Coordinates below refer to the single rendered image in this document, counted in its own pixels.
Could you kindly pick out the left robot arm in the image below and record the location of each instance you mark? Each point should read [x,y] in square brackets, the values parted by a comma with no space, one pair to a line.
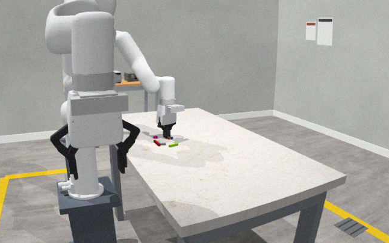
[151,83]

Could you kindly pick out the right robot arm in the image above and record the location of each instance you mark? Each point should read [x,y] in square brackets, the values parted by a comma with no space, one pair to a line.
[83,31]

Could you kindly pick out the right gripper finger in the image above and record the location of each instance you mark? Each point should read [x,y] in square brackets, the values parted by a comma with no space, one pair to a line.
[69,152]
[126,145]

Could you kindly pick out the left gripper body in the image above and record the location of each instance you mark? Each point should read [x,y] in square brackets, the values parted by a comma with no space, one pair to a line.
[165,117]

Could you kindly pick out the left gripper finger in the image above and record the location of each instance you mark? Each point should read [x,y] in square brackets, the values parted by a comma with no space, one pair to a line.
[169,127]
[164,128]

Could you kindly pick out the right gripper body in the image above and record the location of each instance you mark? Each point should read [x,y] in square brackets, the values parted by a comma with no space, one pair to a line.
[93,130]

